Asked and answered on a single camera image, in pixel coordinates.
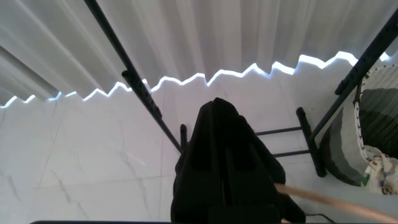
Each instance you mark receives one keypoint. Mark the cream printed garment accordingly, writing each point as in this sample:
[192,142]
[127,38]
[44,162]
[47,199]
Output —
[382,174]

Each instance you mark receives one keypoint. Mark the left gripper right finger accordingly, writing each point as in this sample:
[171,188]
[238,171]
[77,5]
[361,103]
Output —
[248,193]

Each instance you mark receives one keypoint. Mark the white curtain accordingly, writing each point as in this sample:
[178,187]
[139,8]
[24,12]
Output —
[186,37]

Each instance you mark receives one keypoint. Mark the black short-sleeved shirt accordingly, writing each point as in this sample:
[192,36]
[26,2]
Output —
[278,171]

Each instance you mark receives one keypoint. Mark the black clothes rack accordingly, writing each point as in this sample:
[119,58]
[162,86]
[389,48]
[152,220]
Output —
[136,81]

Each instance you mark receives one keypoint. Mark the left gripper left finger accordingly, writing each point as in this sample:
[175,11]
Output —
[199,189]

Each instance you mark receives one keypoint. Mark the pink clothes hanger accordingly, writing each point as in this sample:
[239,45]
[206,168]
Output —
[342,203]

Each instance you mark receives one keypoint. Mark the white laundry basket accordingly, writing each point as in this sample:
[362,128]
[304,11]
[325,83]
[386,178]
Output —
[342,149]

